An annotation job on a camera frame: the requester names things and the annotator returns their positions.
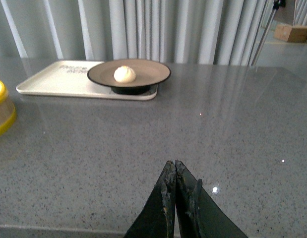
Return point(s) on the beige plate with black rim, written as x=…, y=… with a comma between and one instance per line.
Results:
x=148, y=73

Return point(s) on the metal tripod leg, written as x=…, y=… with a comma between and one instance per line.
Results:
x=276, y=5

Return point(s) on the cardboard box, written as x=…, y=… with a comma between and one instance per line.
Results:
x=289, y=33

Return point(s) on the white steamed bun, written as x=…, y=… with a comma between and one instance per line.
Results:
x=124, y=74

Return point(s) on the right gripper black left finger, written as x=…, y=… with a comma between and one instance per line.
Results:
x=157, y=218

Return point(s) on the yellow rimmed bamboo steamer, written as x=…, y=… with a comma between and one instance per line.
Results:
x=8, y=112

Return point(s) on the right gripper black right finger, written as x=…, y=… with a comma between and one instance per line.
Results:
x=198, y=215

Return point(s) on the white bear print tray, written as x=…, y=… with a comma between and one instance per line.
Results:
x=68, y=78

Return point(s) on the grey pleated curtain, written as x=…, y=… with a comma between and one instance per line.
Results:
x=220, y=32

